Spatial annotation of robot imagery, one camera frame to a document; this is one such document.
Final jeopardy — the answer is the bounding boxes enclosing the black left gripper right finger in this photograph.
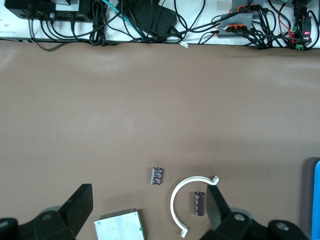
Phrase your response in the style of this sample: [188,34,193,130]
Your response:
[199,184,310,240]

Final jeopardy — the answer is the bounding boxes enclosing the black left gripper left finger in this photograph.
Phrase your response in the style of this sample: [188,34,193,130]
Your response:
[0,183,94,240]

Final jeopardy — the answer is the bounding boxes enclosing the dark brown capacitor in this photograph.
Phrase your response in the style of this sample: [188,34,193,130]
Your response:
[193,191,206,217]

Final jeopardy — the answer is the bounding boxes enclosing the small black connector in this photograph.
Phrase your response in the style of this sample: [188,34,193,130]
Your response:
[150,166,165,186]

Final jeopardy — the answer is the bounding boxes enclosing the white curved plastic clamp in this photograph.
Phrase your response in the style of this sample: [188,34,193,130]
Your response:
[169,175,220,238]

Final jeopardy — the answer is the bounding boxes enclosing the grey metal box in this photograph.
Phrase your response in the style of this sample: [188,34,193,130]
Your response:
[93,207,148,240]

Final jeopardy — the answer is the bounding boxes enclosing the blue plastic tray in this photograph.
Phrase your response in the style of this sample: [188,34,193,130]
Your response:
[306,156,320,240]

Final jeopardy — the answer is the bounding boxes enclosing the grey orange usb hub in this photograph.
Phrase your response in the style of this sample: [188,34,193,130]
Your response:
[216,13,255,39]
[229,0,266,13]

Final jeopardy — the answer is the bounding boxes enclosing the red led electronics module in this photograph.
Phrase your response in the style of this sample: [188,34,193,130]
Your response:
[291,0,315,51]

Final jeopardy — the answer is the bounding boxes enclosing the black power adapter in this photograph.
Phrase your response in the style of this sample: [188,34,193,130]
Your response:
[124,0,178,37]

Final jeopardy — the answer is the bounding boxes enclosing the black mini computer box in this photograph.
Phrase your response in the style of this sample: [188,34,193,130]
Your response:
[4,0,92,22]

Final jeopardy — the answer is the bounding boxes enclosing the black coiled cable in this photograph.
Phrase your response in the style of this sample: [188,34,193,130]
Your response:
[89,0,111,47]

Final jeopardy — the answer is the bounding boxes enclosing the teal cable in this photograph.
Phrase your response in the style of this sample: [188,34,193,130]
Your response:
[101,0,133,26]

